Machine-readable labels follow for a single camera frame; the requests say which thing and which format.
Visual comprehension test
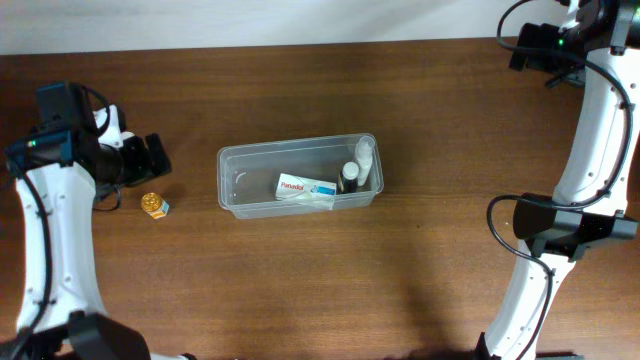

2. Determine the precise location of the white spray bottle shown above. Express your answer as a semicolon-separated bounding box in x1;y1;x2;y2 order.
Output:
354;136;376;187

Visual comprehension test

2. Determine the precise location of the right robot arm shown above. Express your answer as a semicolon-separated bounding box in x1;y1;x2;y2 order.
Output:
472;0;639;359

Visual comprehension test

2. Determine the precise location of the small jar gold lid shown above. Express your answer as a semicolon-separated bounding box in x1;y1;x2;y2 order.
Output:
141;193;170;219

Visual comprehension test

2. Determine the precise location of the clear plastic container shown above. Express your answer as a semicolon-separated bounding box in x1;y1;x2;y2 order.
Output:
217;133;384;219

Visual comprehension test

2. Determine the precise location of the dark bottle white cap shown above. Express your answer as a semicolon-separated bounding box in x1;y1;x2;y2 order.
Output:
338;161;359;194

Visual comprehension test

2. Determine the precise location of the white Panadol box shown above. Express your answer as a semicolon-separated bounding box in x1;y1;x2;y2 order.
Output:
275;173;337;210

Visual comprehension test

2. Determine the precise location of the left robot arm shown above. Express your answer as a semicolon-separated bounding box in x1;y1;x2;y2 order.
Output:
1;82;172;360

